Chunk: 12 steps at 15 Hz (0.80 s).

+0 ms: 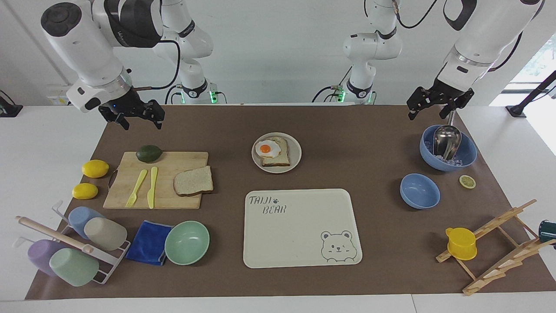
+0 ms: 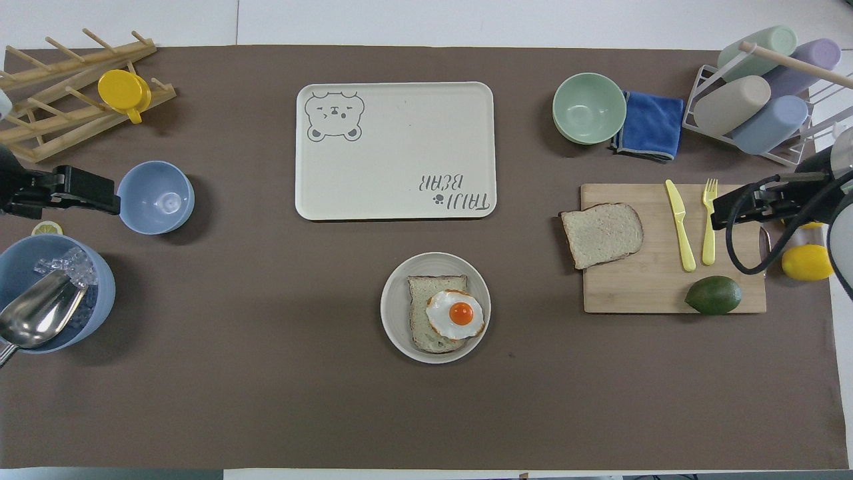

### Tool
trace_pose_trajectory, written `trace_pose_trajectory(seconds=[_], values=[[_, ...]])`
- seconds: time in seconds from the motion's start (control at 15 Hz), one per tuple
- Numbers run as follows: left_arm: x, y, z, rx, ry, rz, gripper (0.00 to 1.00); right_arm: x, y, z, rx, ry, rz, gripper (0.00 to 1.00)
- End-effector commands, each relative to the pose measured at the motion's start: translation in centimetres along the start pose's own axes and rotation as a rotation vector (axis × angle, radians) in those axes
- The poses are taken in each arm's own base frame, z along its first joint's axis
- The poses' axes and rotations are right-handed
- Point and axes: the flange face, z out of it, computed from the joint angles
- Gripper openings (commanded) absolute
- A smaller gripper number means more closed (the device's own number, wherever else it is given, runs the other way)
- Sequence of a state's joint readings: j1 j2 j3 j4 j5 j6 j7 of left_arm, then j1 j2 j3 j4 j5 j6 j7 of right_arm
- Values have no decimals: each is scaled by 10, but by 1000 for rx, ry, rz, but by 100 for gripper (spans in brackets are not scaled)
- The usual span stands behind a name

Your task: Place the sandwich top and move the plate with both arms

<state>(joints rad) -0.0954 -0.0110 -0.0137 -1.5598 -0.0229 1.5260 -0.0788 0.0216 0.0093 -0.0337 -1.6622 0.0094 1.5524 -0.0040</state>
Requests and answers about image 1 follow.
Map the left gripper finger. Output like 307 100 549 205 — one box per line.
439 89 475 120
407 87 437 121

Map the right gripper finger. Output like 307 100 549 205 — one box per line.
143 100 166 130
99 105 130 130

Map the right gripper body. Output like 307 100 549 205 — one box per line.
106 87 150 118

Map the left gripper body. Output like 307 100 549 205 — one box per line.
430 77 468 105

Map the beige round plate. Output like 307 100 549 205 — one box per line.
252 132 302 174

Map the green avocado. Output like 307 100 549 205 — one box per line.
136 145 163 164

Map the metal scoop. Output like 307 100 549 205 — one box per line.
433 109 462 161

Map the large blue bowl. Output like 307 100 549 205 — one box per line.
419 125 478 172

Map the yellow lemon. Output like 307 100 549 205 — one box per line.
72 183 99 200
81 159 110 179

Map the black stand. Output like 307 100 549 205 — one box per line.
506 71 556 118
0 90 23 118

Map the yellow-green plastic fork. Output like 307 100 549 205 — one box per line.
125 169 149 208

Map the yellow-green plastic knife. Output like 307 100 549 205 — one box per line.
147 166 159 210

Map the brown bread slice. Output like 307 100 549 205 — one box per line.
173 165 214 197

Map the wooden cutting board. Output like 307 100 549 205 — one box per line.
103 151 209 210

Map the small blue bowl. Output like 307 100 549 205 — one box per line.
400 173 441 210

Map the light blue cup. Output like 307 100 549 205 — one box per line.
68 206 106 240

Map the fried egg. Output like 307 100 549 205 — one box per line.
254 138 283 160

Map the beige cup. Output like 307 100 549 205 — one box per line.
83 217 128 252

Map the blue cloth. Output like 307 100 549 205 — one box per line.
125 220 174 266

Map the toasted bread slice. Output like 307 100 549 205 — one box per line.
260 137 291 167

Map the mint green bowl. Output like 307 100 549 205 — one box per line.
164 220 210 266

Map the yellow cup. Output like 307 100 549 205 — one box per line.
445 227 478 261

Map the dark green cup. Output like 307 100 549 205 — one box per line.
539 220 556 245

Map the mint green cup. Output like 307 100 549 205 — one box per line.
49 247 100 288

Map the purple cup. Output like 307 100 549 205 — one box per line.
27 239 66 278

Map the wooden drying rack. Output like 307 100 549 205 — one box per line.
436 199 556 296

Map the cream tray with bear print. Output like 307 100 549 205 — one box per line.
243 188 363 269

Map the black cable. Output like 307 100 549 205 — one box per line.
132 39 181 92
311 65 353 103
164 84 185 105
487 31 523 73
391 0 440 30

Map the white wire cup rack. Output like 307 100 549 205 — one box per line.
13 200 131 286

